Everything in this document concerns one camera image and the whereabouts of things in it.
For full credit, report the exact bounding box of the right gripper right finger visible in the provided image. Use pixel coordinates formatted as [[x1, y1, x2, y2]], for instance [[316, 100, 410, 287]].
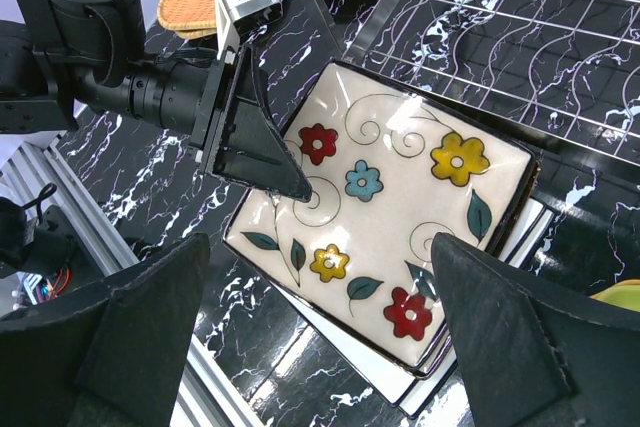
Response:
[[431, 233, 639, 426]]

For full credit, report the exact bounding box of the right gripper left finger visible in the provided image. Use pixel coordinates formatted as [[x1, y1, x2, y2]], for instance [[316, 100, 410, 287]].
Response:
[[1, 233, 210, 426]]

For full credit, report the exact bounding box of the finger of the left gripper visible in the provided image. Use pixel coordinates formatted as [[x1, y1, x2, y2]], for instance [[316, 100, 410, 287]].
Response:
[[211, 45, 312, 202]]

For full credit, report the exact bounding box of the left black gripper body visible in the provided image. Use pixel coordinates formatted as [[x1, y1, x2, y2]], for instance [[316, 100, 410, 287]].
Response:
[[189, 46, 250, 172]]

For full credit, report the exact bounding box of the green polka-dot plate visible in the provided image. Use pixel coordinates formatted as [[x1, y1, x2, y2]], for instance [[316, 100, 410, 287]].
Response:
[[591, 279, 640, 312]]

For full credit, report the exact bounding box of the floral patterned tray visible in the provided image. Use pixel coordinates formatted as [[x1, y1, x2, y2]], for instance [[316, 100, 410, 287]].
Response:
[[224, 61, 528, 371], [409, 146, 542, 381]]

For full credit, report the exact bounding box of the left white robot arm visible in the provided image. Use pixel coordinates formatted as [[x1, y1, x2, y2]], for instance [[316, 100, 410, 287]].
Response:
[[1, 0, 312, 202]]

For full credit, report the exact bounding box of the steel two-tier dish rack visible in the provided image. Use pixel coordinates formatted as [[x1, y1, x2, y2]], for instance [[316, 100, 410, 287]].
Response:
[[343, 0, 639, 177]]

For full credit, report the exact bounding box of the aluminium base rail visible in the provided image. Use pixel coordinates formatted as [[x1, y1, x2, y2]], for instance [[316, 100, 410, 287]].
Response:
[[1, 143, 259, 426]]

